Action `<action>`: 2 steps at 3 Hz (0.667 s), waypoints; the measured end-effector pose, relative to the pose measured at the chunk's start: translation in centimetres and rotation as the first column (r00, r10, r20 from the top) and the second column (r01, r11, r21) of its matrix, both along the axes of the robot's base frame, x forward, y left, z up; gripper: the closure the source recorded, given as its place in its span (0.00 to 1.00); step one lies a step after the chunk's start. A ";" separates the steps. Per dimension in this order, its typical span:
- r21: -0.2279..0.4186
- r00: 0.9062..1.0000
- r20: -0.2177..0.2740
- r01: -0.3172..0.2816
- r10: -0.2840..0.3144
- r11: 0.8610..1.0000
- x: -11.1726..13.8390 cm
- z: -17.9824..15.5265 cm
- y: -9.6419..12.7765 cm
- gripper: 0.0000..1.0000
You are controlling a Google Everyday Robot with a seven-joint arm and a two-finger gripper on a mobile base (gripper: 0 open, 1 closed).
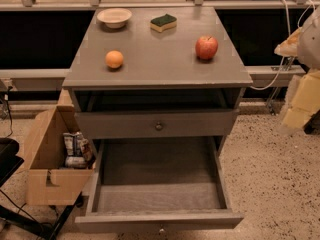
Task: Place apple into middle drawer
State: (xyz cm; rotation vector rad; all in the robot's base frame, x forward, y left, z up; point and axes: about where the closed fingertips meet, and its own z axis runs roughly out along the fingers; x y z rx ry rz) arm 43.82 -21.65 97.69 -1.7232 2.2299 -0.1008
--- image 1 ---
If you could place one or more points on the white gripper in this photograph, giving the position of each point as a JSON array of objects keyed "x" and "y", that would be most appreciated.
[{"x": 310, "y": 45}]

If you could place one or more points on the red apple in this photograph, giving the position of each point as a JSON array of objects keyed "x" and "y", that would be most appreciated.
[{"x": 206, "y": 47}]

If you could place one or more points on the grey drawer cabinet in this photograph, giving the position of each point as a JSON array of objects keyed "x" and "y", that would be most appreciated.
[{"x": 160, "y": 71}]

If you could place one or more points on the open grey lower drawer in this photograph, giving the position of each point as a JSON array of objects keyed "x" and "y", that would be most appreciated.
[{"x": 158, "y": 185}]

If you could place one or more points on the closed grey drawer with knob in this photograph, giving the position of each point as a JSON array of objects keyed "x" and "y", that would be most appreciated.
[{"x": 150, "y": 124}]

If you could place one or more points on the green yellow sponge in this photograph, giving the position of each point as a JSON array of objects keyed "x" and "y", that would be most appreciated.
[{"x": 163, "y": 23}]

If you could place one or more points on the orange fruit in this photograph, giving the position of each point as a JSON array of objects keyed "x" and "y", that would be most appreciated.
[{"x": 114, "y": 59}]

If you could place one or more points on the white bowl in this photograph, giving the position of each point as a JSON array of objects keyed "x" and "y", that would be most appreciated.
[{"x": 114, "y": 18}]

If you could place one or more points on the snack packets in box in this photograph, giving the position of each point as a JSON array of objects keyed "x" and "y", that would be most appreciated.
[{"x": 78, "y": 150}]

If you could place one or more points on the cardboard box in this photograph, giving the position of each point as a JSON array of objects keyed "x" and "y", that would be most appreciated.
[{"x": 49, "y": 183}]

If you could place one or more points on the black stand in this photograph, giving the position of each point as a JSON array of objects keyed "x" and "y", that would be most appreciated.
[{"x": 14, "y": 211}]

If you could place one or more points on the metal railing frame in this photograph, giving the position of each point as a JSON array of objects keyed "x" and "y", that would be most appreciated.
[{"x": 229, "y": 75}]

